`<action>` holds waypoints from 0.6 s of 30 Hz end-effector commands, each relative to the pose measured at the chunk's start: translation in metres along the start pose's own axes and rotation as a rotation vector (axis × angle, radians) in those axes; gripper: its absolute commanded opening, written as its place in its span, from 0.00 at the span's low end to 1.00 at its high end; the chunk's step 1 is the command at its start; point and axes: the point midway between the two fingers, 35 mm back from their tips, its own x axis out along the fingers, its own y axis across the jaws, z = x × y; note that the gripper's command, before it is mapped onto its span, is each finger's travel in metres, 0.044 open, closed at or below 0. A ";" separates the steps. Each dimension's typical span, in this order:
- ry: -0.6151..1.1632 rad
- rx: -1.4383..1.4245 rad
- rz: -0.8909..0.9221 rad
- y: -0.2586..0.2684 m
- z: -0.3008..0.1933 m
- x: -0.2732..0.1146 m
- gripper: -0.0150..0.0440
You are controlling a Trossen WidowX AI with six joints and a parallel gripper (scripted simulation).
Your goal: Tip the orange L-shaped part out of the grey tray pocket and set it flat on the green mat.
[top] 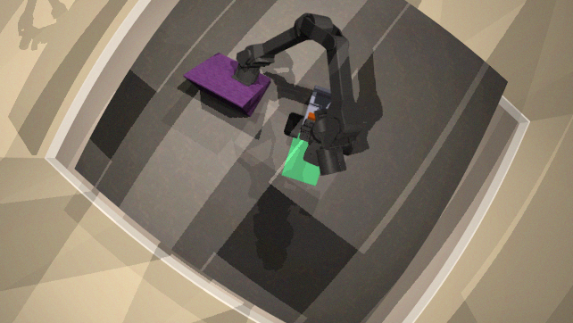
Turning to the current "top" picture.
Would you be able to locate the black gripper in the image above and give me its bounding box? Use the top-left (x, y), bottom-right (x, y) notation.
top-left (284, 112), bottom-right (356, 155)

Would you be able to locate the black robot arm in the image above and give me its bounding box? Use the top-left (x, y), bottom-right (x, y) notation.
top-left (232, 13), bottom-right (362, 176)

